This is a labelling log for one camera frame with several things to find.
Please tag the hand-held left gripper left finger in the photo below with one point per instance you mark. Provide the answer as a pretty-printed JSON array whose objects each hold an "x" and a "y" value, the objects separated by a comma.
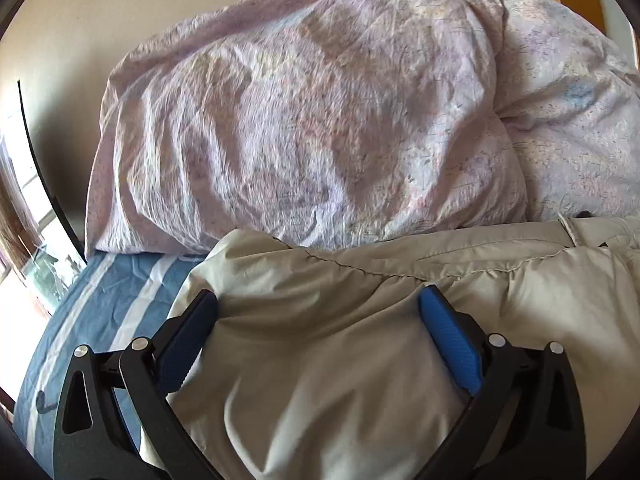
[{"x": 187, "y": 335}]

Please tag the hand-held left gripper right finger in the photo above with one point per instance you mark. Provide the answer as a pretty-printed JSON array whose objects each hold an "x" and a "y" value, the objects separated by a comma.
[{"x": 450, "y": 340}]

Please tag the beige puffer jacket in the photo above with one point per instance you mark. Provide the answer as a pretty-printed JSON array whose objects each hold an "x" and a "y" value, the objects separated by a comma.
[{"x": 350, "y": 360}]

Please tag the blue striped bed sheet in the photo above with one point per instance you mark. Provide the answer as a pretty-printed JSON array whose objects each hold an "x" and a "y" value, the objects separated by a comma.
[{"x": 75, "y": 320}]

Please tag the black framed window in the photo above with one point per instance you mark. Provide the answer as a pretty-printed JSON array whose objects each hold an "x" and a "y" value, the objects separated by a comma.
[{"x": 35, "y": 240}]

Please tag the pink floral pillow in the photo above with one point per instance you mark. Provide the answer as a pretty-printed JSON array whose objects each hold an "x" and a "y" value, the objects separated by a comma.
[{"x": 325, "y": 110}]

